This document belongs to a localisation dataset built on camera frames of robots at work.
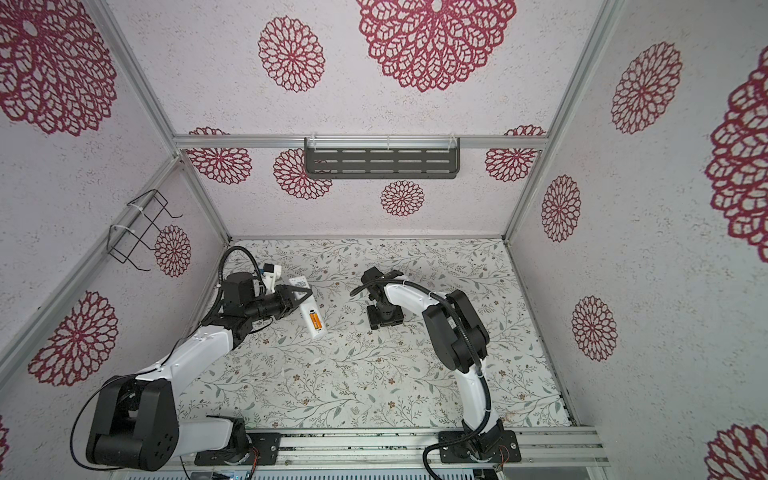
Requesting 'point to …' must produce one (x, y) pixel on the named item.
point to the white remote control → (310, 309)
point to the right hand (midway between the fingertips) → (380, 320)
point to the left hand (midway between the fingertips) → (311, 297)
